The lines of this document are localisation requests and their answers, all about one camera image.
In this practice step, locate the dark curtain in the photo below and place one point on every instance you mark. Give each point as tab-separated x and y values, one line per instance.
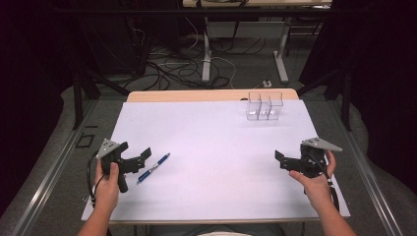
29	82
383	82

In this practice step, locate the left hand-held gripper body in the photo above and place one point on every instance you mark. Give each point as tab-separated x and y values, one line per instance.
108	154

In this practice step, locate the black metal stand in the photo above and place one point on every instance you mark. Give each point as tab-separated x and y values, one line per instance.
78	95
345	98

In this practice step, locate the clear plastic organizer box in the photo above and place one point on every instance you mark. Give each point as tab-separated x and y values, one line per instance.
264	106

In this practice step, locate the blue pen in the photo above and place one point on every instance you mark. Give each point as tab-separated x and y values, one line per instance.
153	168

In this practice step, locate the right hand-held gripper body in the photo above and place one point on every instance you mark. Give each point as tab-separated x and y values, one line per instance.
311	157

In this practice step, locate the white power strip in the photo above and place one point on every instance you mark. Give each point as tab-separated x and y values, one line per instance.
267	84

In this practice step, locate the white desk with metal legs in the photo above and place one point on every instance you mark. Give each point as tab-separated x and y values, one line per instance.
206	49

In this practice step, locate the person's right hand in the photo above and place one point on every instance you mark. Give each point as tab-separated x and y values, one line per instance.
316	188

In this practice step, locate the person's left hand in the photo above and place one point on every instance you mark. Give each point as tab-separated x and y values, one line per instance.
106	190

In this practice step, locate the white table mat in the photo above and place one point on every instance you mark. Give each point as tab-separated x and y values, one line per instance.
213	157

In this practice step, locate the metal floor rail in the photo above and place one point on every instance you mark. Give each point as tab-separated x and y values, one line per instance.
367	170
49	177

